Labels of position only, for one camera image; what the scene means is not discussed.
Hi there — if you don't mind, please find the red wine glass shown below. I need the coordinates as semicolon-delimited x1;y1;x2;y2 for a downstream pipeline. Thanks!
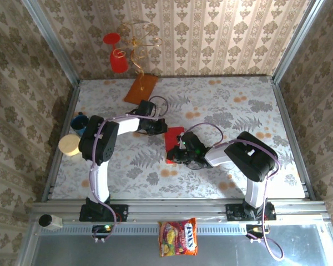
103;33;128;74

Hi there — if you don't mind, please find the blue enamel mug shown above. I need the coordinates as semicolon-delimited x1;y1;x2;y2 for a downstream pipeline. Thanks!
70;111;90;136

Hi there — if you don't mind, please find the red fruit candy bag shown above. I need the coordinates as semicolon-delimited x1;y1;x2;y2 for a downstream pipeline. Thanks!
157;217;199;258

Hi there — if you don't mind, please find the yellow cup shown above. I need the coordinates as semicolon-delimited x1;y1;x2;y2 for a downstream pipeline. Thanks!
58;134;82;157

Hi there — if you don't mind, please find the small black connector box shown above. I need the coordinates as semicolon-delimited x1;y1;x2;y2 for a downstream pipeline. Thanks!
246;224;270;234
92;224;113;234

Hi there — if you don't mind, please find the grey metal panel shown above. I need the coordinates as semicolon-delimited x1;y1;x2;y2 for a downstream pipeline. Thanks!
30;224;333;266

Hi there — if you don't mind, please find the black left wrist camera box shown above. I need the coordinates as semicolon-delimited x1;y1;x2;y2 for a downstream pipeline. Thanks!
138;100;158;117

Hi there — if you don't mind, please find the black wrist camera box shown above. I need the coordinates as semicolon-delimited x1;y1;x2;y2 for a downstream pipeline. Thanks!
138;100;158;117
182;132;204;151

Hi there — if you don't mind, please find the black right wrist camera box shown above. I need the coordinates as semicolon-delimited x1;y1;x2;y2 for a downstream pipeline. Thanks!
182;132;204;151

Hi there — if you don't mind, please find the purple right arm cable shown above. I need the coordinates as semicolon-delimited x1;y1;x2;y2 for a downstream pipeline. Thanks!
186;122;284;261

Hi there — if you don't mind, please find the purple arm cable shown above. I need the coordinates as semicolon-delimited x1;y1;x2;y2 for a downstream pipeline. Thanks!
186;122;284;261
88;95;169;244

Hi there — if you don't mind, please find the gold wire stand wooden base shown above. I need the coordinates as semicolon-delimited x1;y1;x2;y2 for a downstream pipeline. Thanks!
116;22;164;107

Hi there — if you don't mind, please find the aluminium front frame rail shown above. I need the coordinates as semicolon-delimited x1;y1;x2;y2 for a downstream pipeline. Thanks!
30;198;330;223

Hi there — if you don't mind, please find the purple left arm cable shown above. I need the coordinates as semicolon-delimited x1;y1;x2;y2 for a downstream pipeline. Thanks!
88;95;169;244

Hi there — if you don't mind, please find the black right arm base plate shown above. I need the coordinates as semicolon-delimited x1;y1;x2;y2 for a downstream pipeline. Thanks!
225;202;276;222

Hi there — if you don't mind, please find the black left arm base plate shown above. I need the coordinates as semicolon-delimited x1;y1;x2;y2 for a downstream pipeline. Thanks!
79;203;129;223

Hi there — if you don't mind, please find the slotted grey cable duct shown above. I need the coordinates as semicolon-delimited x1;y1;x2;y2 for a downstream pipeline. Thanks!
34;223;267;236

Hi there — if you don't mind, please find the aluminium table side rail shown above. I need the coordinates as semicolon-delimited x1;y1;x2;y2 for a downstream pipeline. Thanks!
270;77;316;200
41;83;81;202

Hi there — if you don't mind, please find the aluminium corner post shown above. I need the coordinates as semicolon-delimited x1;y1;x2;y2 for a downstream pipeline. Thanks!
271;0;328;84
21;0;80;85

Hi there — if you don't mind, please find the small black and beige camera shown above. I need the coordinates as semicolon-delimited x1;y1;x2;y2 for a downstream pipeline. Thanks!
38;214;63;231

